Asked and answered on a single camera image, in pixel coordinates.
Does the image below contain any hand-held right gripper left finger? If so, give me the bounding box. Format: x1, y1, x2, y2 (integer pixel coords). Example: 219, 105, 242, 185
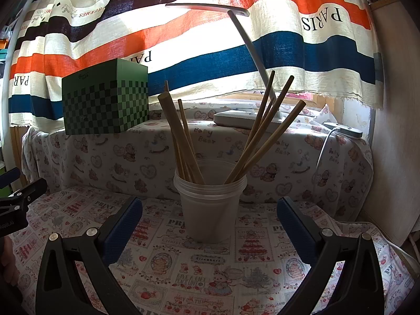
35, 196, 144, 315

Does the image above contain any wooden frame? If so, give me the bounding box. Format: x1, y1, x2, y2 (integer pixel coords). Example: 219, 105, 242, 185
10, 126, 28, 184

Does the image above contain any thick wooden chopstick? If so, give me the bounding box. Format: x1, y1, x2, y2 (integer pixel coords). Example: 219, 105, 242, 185
157, 92, 206, 185

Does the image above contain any strawberry printed tablecloth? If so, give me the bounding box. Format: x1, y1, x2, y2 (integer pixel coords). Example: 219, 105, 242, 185
7, 184, 416, 315

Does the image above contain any white desk lamp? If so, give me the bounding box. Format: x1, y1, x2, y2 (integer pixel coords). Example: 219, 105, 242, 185
165, 3, 286, 128

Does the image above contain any translucent plastic cup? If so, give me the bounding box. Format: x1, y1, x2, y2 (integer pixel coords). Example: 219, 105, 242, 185
173, 159, 248, 244

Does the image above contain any green checkered box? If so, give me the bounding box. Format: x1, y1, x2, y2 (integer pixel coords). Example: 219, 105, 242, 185
62, 58, 150, 136

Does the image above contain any wooden window sill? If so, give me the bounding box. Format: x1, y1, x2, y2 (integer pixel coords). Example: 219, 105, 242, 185
230, 92, 343, 109

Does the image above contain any bear printed cloth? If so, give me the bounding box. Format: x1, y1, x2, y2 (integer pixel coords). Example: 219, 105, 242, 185
21, 100, 375, 224

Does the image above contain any white power strip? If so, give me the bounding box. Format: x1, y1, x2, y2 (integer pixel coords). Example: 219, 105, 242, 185
323, 122, 363, 138

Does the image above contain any person's left hand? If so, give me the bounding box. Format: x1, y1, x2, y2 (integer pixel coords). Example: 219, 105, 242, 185
0, 236, 19, 286

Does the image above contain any white cable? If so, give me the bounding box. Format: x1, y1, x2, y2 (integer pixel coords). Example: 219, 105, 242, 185
315, 128, 338, 184

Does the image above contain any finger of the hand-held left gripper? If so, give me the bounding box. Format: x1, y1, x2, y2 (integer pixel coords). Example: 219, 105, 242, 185
0, 178, 48, 212
0, 167, 21, 189

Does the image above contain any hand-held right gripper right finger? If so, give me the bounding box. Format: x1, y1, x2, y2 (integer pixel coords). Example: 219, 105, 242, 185
276, 196, 385, 315

